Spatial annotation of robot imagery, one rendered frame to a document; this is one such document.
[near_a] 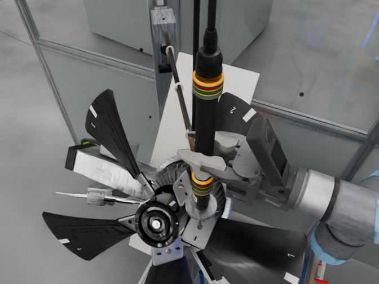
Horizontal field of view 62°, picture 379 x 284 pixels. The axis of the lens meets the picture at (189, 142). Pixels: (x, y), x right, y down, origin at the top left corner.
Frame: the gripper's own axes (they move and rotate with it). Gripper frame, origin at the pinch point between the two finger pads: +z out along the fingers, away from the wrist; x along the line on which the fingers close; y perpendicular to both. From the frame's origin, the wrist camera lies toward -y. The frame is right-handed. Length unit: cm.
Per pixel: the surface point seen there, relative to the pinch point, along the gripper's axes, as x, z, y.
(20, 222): 6, 125, 151
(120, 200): 1.9, 23.1, 40.4
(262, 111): 70, -3, 53
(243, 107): 21.9, -4.1, 8.8
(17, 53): 152, 268, 152
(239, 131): 16.6, -5.2, 11.2
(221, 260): -5.1, -10.8, 32.9
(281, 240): 5.4, -22.6, 32.3
